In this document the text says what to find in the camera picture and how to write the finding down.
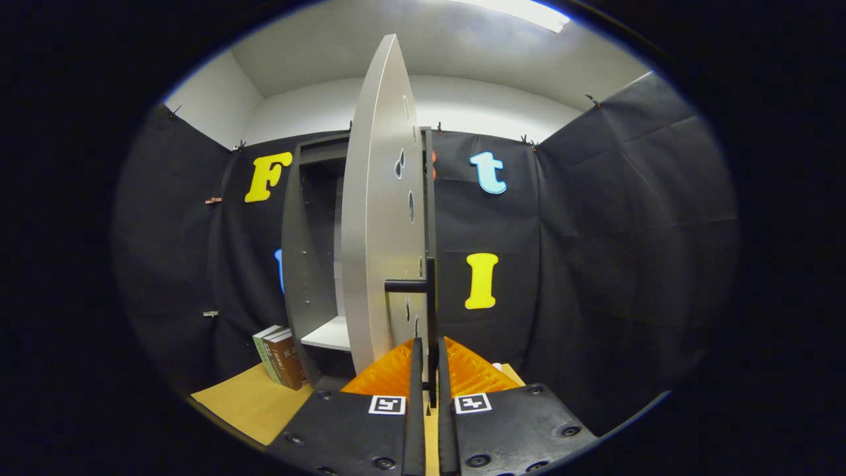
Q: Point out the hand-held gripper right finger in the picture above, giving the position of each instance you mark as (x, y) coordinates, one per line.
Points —
(446, 423)

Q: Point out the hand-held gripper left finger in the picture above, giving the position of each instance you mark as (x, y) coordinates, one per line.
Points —
(416, 396)

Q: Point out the brown book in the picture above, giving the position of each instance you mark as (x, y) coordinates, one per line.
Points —
(276, 360)
(291, 363)

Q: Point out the dark grey cabinet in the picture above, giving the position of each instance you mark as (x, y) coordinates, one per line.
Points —
(297, 264)

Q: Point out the black backdrop cloth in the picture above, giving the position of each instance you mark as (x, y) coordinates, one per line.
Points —
(595, 231)

